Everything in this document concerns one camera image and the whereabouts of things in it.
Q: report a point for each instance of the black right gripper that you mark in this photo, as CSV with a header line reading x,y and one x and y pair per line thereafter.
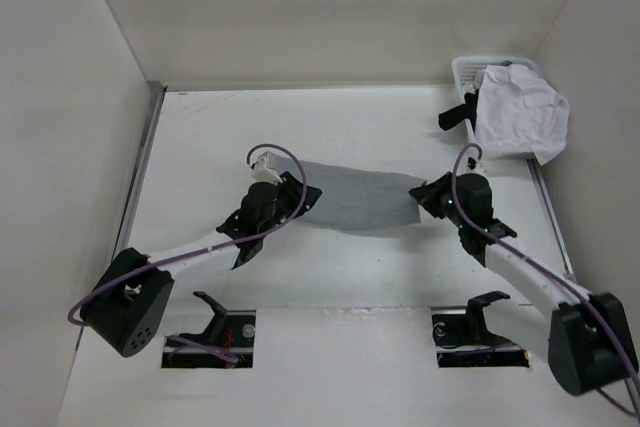
x,y
428,194

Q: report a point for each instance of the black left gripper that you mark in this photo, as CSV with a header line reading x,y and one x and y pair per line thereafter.
x,y
295,192

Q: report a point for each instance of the grey tank top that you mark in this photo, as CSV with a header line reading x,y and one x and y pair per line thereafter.
x,y
358,201

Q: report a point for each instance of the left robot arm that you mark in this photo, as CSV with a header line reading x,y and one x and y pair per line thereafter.
x,y
127,305

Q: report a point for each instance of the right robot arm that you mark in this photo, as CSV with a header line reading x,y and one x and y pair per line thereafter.
x,y
583,337

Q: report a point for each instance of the black tank top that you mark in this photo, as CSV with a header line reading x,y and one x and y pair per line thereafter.
x,y
465,111

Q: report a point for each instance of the white tank top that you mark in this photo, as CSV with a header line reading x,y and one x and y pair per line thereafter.
x,y
519,112

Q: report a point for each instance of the white plastic laundry basket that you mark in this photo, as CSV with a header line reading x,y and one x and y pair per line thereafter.
x,y
466,73

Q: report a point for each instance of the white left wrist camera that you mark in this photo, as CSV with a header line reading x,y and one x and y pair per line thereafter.
x,y
262,170

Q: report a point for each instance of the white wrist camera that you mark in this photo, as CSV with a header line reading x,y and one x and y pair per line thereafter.
x,y
262,170
475,166

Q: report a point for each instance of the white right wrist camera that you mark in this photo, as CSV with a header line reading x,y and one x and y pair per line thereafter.
x,y
475,166

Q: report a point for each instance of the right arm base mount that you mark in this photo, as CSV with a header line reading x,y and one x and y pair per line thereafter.
x,y
463,340

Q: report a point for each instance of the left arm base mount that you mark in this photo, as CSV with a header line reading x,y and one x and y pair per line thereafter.
x,y
226,342

